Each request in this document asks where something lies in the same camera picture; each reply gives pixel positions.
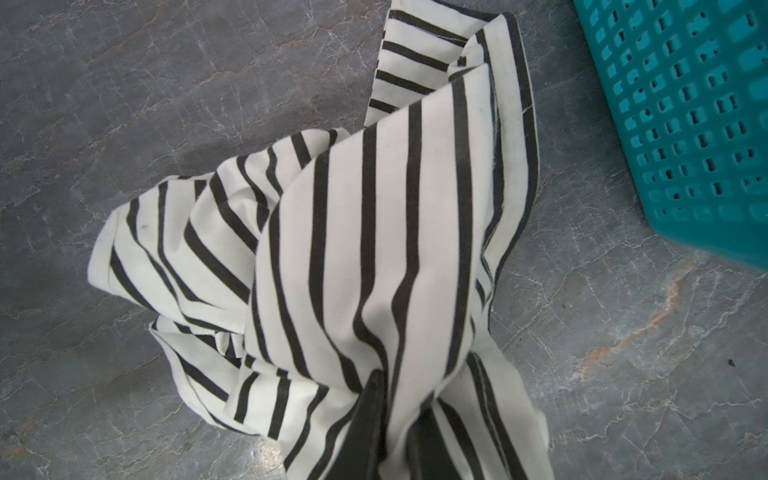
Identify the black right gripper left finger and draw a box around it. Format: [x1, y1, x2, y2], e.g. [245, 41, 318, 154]
[326, 369, 387, 480]

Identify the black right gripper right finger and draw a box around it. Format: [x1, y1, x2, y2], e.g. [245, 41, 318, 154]
[406, 409, 460, 480]

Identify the black striped tank top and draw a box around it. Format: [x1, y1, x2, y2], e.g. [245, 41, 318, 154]
[87, 1, 553, 479]

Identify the teal plastic basket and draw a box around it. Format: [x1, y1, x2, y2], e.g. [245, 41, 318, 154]
[575, 0, 767, 269]

